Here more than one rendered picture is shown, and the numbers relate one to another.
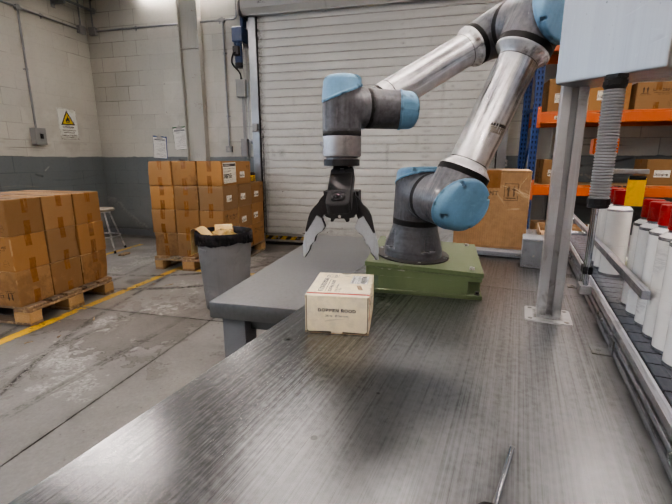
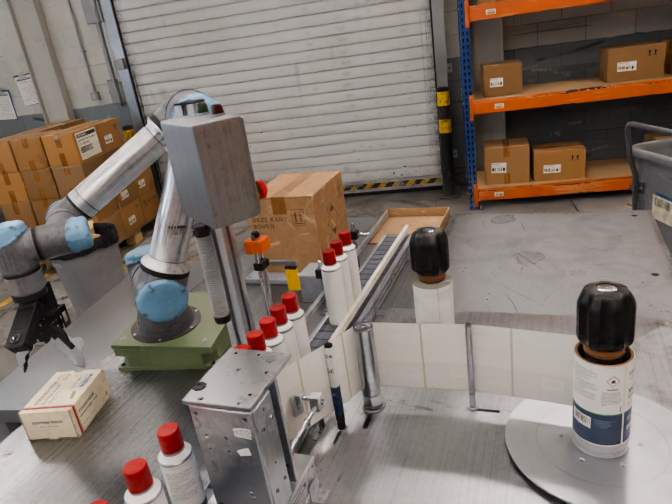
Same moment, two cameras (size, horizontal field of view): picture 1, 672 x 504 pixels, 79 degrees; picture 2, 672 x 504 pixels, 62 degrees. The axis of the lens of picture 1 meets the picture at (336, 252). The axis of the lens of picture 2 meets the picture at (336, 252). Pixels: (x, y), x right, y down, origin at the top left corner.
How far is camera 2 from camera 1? 0.87 m
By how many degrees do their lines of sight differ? 9
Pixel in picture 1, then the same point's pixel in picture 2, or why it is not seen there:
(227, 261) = (89, 272)
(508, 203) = (298, 228)
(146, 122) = not seen: outside the picture
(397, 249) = (141, 328)
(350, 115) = (16, 262)
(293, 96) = (162, 14)
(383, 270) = (129, 351)
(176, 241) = not seen: hidden behind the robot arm
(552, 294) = not seen: hidden behind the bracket
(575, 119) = (216, 233)
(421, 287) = (165, 362)
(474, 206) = (171, 301)
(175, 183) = (21, 168)
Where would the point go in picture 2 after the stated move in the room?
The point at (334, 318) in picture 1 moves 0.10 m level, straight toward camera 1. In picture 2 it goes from (48, 428) to (28, 460)
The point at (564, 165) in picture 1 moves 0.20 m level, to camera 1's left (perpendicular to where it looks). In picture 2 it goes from (223, 268) to (132, 282)
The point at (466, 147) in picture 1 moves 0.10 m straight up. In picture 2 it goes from (154, 249) to (143, 208)
